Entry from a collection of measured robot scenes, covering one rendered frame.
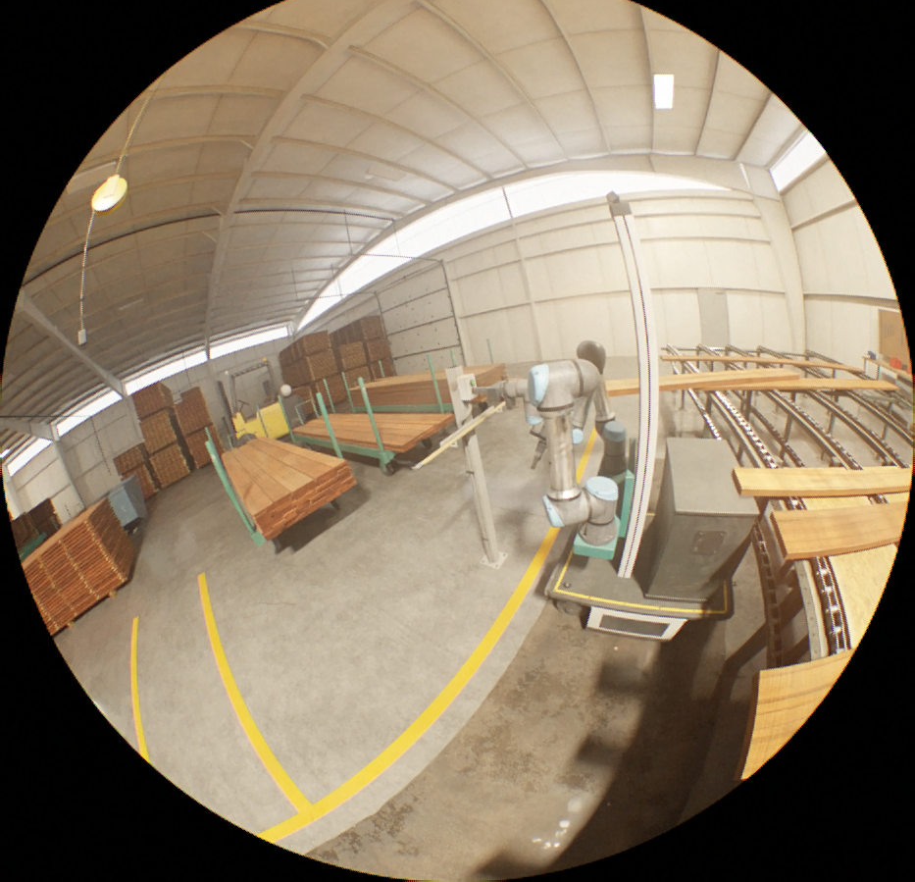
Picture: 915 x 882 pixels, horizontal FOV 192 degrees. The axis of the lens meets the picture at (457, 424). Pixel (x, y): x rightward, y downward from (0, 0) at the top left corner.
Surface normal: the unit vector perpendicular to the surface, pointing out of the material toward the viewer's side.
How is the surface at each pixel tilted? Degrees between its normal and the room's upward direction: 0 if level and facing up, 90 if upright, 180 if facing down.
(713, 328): 90
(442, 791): 0
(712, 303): 90
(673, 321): 88
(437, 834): 0
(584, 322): 89
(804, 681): 0
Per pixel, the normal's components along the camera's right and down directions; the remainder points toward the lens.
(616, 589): -0.21, -0.92
